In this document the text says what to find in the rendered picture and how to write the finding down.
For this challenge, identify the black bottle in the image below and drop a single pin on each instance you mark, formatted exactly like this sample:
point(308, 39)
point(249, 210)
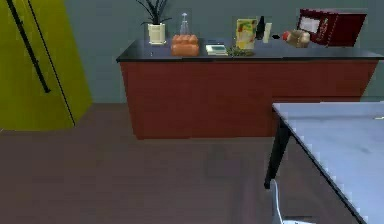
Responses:
point(260, 28)

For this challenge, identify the grey table with black legs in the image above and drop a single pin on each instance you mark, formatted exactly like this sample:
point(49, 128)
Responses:
point(343, 146)

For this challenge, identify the clear glass bottle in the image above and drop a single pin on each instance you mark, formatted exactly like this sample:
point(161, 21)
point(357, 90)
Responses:
point(184, 26)

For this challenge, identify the yellow cereal box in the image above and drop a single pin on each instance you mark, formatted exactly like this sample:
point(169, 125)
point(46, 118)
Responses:
point(246, 33)

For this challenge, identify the white carton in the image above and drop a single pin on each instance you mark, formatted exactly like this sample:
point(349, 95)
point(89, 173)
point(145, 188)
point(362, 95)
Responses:
point(267, 32)

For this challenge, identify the white chair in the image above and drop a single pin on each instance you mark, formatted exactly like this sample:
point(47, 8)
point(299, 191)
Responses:
point(278, 206)

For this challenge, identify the yellow green fridge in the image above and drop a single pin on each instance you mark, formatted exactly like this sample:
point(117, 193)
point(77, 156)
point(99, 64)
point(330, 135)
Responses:
point(20, 86)

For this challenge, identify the orange bread loaf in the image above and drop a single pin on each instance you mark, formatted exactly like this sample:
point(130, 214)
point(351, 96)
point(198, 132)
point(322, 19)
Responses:
point(185, 45)

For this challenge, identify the house plant in white pot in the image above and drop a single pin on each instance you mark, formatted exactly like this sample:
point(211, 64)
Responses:
point(156, 31)

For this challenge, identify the dark red microwave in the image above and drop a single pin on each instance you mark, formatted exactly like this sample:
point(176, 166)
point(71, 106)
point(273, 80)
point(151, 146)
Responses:
point(330, 28)

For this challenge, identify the red counter with black top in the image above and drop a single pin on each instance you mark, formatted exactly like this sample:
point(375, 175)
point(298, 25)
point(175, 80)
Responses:
point(213, 96)

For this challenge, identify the brown bag with red cap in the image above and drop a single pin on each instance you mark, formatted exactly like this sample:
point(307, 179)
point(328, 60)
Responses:
point(297, 38)

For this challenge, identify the green leafy vegetable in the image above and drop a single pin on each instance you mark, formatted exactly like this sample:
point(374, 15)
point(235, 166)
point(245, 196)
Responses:
point(240, 52)

